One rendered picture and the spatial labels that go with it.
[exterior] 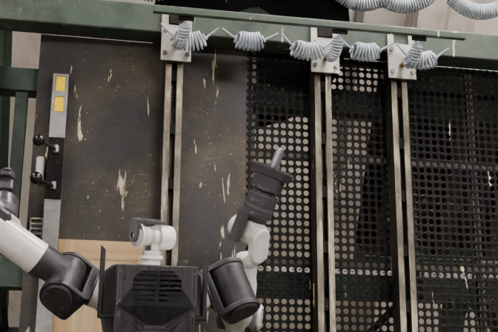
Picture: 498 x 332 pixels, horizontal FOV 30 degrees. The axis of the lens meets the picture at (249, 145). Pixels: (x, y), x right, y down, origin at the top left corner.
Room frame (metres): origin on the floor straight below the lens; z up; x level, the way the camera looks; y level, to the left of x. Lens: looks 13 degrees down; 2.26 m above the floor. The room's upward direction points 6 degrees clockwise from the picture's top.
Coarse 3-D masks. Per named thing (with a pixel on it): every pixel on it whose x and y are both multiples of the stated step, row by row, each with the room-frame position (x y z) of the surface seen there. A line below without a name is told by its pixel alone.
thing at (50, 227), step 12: (60, 96) 2.96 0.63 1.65; (60, 120) 2.92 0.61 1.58; (60, 132) 2.90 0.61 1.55; (48, 204) 2.77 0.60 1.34; (60, 204) 2.78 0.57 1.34; (48, 216) 2.76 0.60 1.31; (48, 228) 2.74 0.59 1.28; (48, 240) 2.72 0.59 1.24; (36, 312) 2.61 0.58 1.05; (48, 312) 2.61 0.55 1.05; (36, 324) 2.59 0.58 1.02; (48, 324) 2.59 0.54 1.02
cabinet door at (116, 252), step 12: (60, 240) 2.75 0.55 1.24; (72, 240) 2.75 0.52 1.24; (84, 240) 2.76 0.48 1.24; (60, 252) 2.73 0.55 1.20; (84, 252) 2.74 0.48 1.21; (96, 252) 2.75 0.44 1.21; (108, 252) 2.76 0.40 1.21; (120, 252) 2.77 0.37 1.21; (132, 252) 2.77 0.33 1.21; (96, 264) 2.74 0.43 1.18; (108, 264) 2.74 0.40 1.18; (132, 264) 2.76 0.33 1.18; (84, 312) 2.66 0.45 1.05; (96, 312) 2.66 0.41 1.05; (60, 324) 2.62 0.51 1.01; (72, 324) 2.63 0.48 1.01; (84, 324) 2.64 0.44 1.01; (96, 324) 2.65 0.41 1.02
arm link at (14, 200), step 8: (8, 168) 2.64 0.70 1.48; (0, 176) 2.62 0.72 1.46; (8, 176) 2.63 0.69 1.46; (0, 184) 2.60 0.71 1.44; (8, 184) 2.61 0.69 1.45; (0, 192) 2.57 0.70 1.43; (8, 192) 2.58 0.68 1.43; (0, 200) 2.54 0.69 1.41; (8, 200) 2.55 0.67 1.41; (16, 200) 2.58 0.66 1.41
